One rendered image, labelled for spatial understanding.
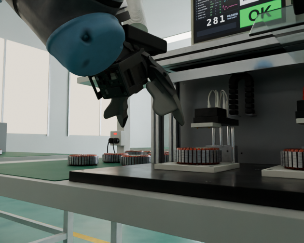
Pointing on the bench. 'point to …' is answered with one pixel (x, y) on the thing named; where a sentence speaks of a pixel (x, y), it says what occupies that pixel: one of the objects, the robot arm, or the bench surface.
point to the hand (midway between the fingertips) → (152, 123)
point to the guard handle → (299, 6)
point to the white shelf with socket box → (121, 134)
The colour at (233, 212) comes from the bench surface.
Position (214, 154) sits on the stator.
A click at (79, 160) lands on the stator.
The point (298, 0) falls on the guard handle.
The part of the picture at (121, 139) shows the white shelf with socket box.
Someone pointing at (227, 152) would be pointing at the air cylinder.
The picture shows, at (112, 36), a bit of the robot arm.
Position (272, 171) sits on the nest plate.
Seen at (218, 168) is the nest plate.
